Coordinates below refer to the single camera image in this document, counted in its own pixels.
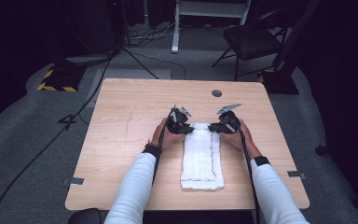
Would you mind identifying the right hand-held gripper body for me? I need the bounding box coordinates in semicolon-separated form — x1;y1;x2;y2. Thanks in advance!
216;103;243;134

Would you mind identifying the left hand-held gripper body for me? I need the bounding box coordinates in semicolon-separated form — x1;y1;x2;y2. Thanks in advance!
167;105;193;135

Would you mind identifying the white towel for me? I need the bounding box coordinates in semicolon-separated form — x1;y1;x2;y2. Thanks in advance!
180;121;226;190

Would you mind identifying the person's left hand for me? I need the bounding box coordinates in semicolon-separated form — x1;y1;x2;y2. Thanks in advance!
150;118;185;151

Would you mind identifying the person's right hand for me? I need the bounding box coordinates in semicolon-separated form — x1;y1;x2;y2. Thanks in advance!
222;119;262;161

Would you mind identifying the black slanted stand with base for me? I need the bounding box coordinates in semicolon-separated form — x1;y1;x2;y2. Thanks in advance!
257;0;323;95

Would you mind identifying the grey tape piece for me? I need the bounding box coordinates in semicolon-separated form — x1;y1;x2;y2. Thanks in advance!
62;176;86;187
287;170;308;180

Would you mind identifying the black folding chair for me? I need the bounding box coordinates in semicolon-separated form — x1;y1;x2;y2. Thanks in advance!
212;7;288;82

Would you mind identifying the person's dark clothing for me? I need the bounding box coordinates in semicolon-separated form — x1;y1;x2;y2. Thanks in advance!
143;210;256;224

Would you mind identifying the small black floor object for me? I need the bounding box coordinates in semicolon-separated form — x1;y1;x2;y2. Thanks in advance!
315;143;328;157

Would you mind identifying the dark cabinet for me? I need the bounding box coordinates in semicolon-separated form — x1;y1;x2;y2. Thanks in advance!
59;0;127;64

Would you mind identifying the yellow-black striped stand base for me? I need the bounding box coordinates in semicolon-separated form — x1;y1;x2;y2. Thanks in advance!
36;63;87;92

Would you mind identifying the black rounded seat part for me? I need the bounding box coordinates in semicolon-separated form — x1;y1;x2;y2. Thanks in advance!
67;207;103;224

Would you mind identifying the left hand-held gripper black cable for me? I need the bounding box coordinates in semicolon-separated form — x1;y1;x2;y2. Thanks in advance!
151;115;173;187

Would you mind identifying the hand-held gripper black cable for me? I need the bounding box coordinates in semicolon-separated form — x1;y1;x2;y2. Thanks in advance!
151;115;173;187
237;127;261;224

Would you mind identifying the right hand-held gripper black cable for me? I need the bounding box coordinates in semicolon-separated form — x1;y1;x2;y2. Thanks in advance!
237;127;261;224

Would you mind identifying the thin black floor cable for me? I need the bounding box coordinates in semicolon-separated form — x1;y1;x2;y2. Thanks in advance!
130;50;187;80

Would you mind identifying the white desk frame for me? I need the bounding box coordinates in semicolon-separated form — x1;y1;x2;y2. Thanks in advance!
171;0;252;54

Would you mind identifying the bundle of floor cables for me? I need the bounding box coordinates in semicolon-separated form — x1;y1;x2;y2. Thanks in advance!
124;21;185;49

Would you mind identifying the long black floor cable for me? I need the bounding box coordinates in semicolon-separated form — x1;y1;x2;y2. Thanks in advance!
0;55;115;224

